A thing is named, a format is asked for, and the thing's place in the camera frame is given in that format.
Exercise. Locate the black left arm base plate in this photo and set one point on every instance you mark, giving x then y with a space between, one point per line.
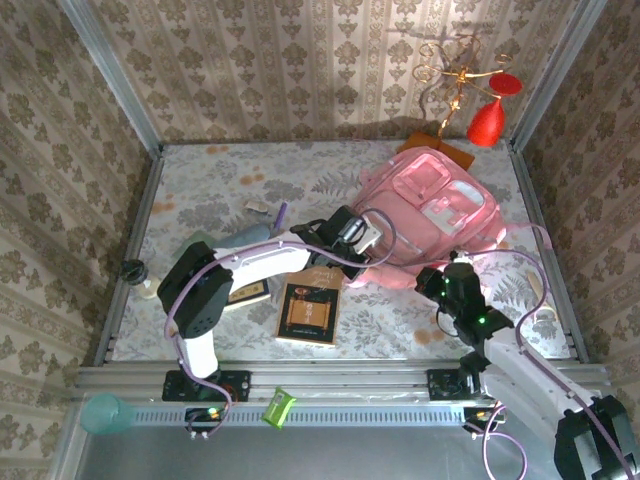
240 385

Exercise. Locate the green packet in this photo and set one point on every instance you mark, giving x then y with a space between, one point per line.
277 409

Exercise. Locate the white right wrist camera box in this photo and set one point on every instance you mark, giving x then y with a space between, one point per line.
460 258

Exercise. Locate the aluminium corner post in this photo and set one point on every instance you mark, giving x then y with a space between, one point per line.
556 75
111 75

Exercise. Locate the dark blue book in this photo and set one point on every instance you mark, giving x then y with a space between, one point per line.
250 295

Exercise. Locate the black electronics board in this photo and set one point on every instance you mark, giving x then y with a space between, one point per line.
200 417
480 417

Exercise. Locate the aluminium front frame rail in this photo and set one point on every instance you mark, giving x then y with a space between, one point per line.
350 380

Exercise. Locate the teal plastic cup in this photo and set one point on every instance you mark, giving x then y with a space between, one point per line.
105 414

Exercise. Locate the purple pen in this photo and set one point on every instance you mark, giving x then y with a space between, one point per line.
282 212

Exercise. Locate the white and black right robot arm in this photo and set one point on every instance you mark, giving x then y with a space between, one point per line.
530 380

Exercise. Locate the brown cover book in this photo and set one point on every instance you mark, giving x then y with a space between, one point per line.
307 312

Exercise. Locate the small white beige eraser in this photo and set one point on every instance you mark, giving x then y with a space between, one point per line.
256 205

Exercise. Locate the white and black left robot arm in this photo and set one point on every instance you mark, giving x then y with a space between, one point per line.
260 260

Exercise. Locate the beige wooden stick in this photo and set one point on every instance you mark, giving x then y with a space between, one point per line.
535 287

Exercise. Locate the aluminium side rail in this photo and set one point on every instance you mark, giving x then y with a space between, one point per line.
145 210
534 210

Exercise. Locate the red wine glass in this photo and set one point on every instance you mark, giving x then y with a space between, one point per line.
487 122

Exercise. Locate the pink backpack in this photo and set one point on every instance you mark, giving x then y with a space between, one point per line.
425 220

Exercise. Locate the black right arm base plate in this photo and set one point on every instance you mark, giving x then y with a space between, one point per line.
440 385

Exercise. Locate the pale green eraser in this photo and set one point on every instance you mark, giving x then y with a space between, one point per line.
195 239

